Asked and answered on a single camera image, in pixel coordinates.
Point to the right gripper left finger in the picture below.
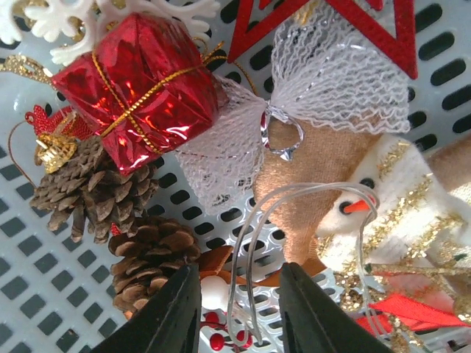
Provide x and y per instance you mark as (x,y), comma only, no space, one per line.
(169,322)

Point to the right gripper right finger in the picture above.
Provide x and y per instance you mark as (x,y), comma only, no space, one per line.
(314,323)

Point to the white plastic basket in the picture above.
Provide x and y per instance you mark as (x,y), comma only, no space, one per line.
(56,295)

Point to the red berry sprig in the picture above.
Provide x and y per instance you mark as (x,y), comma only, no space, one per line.
(219,335)

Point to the pine cone ornament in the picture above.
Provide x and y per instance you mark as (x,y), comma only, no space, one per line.
(149,258)
(90,189)

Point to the red ribbon bow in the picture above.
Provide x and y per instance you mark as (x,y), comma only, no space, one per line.
(433,312)

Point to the snowman doll ornament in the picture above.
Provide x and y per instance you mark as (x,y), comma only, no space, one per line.
(377,212)

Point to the small gold bell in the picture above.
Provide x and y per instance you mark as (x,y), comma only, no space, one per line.
(54,151)

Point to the red gift box ornament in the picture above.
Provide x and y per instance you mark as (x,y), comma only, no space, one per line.
(144,90)

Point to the white mesh bow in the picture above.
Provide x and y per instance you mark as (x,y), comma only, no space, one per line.
(222,163)

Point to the red star ornament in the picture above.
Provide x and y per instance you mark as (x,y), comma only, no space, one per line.
(330,36)

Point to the white snowflake ornament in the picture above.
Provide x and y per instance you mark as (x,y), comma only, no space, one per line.
(87,22)

